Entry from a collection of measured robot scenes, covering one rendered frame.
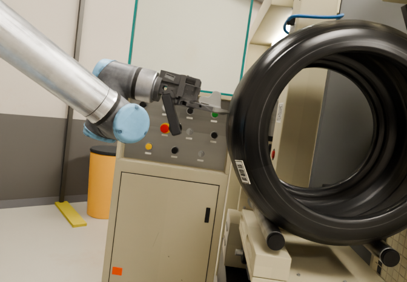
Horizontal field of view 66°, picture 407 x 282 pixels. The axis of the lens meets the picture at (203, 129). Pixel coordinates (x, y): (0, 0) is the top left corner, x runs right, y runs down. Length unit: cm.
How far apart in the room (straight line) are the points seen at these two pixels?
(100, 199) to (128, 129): 252
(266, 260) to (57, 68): 64
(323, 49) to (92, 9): 305
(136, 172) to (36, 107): 204
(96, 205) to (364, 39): 283
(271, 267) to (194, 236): 79
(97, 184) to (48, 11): 171
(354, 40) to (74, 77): 62
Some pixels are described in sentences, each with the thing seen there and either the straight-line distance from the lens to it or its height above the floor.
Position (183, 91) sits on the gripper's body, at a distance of 83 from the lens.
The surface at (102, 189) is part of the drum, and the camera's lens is 317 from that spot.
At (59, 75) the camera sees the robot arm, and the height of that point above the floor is 122.
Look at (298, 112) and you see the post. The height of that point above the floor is 123.
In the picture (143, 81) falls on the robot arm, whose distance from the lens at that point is 84.
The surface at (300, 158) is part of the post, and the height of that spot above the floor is 107.
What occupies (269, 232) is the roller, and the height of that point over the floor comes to 92.
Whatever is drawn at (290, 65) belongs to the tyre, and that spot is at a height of 132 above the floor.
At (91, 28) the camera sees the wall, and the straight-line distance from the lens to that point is 359.
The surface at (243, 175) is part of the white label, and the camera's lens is 77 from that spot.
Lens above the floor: 120
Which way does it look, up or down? 4 degrees down
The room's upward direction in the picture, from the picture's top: 8 degrees clockwise
